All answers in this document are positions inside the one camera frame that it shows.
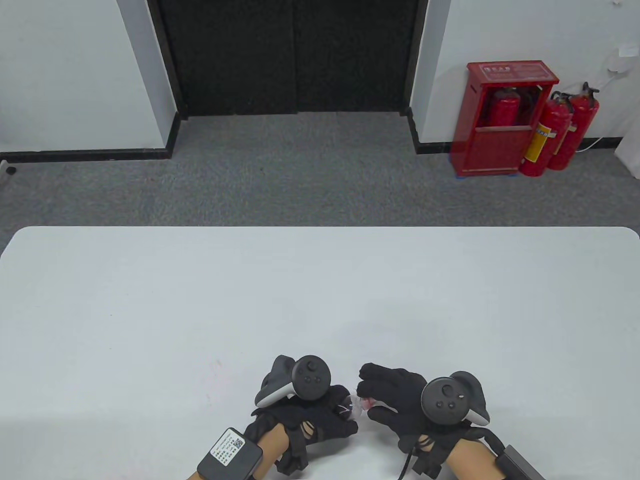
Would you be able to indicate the black wrist camera box plain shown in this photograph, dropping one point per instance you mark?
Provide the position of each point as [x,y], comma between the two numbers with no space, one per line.
[520,465]

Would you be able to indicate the clear soy sauce bottle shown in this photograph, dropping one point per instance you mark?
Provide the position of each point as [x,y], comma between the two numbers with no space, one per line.
[356,407]

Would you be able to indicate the black double door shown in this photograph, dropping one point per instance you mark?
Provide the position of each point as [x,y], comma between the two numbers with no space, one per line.
[290,55]

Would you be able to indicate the person's left hand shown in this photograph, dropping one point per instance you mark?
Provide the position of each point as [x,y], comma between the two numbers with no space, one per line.
[320,420]

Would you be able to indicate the black and white right controller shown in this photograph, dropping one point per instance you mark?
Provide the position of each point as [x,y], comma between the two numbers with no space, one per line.
[445,400]

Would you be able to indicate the black and white left controller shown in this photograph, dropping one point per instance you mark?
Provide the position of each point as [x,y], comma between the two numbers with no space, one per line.
[310,377]

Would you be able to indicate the person's right hand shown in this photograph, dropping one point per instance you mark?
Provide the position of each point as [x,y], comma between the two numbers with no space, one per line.
[400,395]

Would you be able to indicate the person's left forearm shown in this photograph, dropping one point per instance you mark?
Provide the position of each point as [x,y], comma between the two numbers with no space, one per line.
[272,442]

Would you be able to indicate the black and white controller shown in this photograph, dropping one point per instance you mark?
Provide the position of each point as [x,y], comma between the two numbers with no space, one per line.
[445,400]
[310,377]

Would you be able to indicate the person's right forearm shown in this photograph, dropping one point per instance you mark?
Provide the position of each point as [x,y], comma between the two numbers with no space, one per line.
[472,460]

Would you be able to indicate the small black floor object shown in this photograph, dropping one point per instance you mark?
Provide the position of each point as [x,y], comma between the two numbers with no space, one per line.
[9,169]

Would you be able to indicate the red fire extinguisher cabinet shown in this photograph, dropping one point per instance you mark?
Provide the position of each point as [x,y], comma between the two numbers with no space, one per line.
[492,147]

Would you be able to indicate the red bottle cap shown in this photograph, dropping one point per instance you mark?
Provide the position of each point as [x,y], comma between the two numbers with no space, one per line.
[368,402]

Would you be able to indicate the white wall socket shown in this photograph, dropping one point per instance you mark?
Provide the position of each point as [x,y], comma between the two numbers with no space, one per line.
[627,50]

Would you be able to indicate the red fire extinguisher yellow label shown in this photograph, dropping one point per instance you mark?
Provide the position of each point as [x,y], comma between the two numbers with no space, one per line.
[542,140]

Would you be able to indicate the black wrist camera box labelled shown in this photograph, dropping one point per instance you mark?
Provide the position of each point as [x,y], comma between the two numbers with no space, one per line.
[230,452]

